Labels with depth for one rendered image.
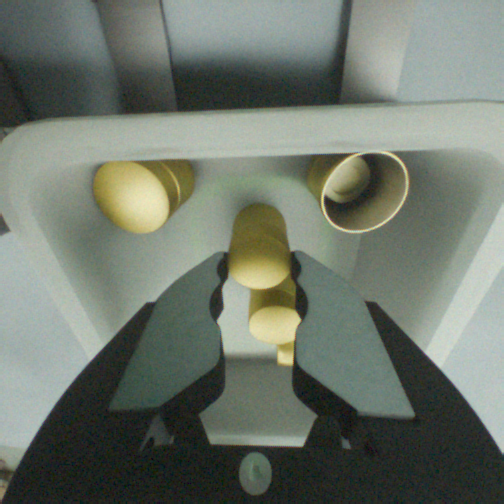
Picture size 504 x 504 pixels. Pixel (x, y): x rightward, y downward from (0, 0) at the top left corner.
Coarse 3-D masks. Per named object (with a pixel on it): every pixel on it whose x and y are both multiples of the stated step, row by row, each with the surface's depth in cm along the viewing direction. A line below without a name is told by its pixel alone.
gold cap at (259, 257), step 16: (256, 208) 14; (272, 208) 14; (240, 224) 13; (256, 224) 12; (272, 224) 12; (240, 240) 11; (256, 240) 11; (272, 240) 11; (240, 256) 12; (256, 256) 12; (272, 256) 12; (288, 256) 12; (240, 272) 12; (256, 272) 12; (272, 272) 12; (288, 272) 12; (256, 288) 13
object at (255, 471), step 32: (192, 416) 5; (320, 416) 5; (160, 448) 5; (192, 448) 5; (224, 448) 5; (256, 448) 5; (288, 448) 5; (320, 448) 5; (96, 480) 4; (128, 480) 4; (160, 480) 4; (192, 480) 4; (224, 480) 4; (256, 480) 4; (288, 480) 4; (320, 480) 4; (352, 480) 4; (384, 480) 4
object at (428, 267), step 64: (64, 128) 6; (128, 128) 6; (192, 128) 6; (256, 128) 6; (320, 128) 6; (384, 128) 6; (448, 128) 6; (0, 192) 7; (64, 192) 9; (256, 192) 14; (448, 192) 9; (64, 256) 9; (128, 256) 13; (192, 256) 17; (320, 256) 17; (384, 256) 13; (448, 256) 9; (128, 320) 13; (448, 320) 10; (256, 384) 21
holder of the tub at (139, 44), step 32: (96, 0) 12; (128, 0) 11; (160, 0) 11; (352, 0) 11; (384, 0) 11; (416, 0) 11; (128, 32) 12; (160, 32) 12; (352, 32) 11; (384, 32) 11; (128, 64) 12; (160, 64) 12; (352, 64) 12; (384, 64) 12; (128, 96) 13; (160, 96) 13; (352, 96) 13; (384, 96) 13; (0, 128) 8
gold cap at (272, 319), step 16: (272, 288) 14; (288, 288) 15; (256, 304) 14; (272, 304) 13; (288, 304) 13; (256, 320) 14; (272, 320) 14; (288, 320) 14; (256, 336) 15; (272, 336) 14; (288, 336) 14
